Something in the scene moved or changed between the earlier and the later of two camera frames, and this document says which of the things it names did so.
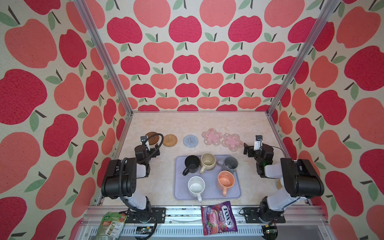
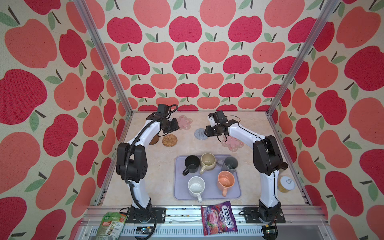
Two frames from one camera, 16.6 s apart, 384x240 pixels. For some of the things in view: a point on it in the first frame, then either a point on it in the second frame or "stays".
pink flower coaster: (232, 141) stays
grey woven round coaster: (190, 141) -> (199, 134)
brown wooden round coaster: (153, 140) stays
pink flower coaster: (212, 136) -> (184, 122)
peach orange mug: (226, 179) stays
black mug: (192, 163) stays
